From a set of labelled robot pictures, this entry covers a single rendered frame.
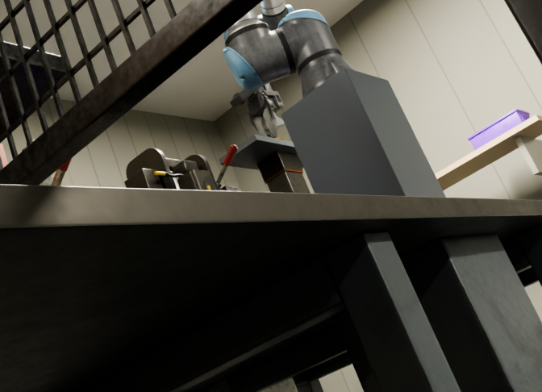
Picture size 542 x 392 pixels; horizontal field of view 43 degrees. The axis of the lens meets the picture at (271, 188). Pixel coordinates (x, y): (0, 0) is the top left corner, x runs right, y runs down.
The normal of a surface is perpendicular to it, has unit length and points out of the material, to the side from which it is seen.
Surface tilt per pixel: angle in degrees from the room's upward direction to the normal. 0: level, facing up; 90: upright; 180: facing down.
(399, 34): 90
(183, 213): 90
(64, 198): 90
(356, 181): 90
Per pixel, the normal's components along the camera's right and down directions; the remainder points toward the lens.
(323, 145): -0.62, -0.02
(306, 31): -0.07, -0.31
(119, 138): 0.70, -0.48
